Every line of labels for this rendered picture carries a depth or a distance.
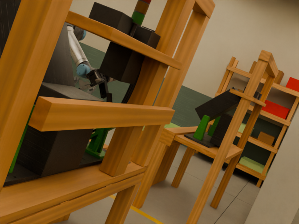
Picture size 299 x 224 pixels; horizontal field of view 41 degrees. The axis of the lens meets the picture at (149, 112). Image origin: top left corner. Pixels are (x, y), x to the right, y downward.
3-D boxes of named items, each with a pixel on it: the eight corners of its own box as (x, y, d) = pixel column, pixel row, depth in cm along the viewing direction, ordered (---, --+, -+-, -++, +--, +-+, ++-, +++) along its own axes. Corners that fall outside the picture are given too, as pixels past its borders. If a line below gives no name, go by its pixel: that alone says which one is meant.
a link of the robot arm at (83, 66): (58, 6, 242) (90, 69, 225) (70, 12, 252) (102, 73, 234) (45, 18, 246) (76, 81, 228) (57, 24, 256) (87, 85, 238)
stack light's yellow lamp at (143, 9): (131, 10, 159) (135, -1, 159) (136, 13, 164) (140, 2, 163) (142, 14, 158) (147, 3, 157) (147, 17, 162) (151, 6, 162)
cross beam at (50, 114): (27, 124, 115) (38, 95, 114) (162, 121, 238) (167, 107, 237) (41, 131, 113) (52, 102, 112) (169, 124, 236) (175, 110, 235)
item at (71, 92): (6, 157, 164) (34, 80, 160) (47, 151, 193) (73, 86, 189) (41, 177, 159) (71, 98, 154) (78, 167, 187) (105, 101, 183)
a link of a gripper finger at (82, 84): (71, 83, 219) (86, 77, 224) (75, 93, 219) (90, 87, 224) (73, 82, 216) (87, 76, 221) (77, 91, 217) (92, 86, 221)
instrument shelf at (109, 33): (47, 14, 136) (51, 3, 136) (139, 54, 221) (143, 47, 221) (109, 39, 129) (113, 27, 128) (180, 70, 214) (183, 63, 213)
